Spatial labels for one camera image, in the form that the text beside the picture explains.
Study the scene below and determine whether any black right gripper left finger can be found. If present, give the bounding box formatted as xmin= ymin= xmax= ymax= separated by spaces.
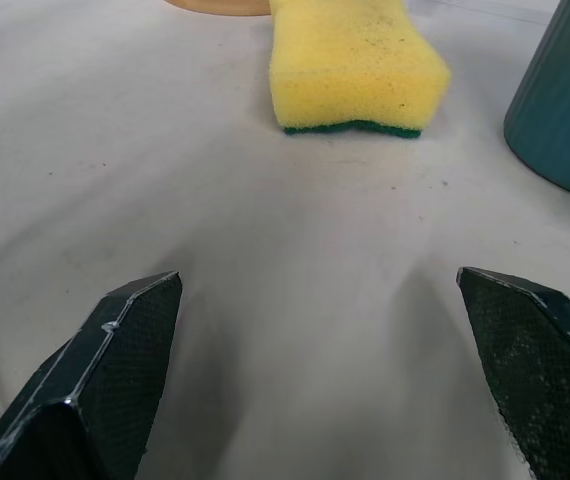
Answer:
xmin=0 ymin=271 xmax=184 ymax=480

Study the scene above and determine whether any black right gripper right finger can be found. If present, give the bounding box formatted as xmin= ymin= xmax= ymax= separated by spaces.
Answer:
xmin=456 ymin=266 xmax=570 ymax=480

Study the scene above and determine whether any dark teal ribbed cup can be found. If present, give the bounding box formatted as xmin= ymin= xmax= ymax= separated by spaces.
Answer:
xmin=503 ymin=0 xmax=570 ymax=204

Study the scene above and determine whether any yellow sponge with green pad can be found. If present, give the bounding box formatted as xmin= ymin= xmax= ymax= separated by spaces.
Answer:
xmin=268 ymin=0 xmax=453 ymax=139

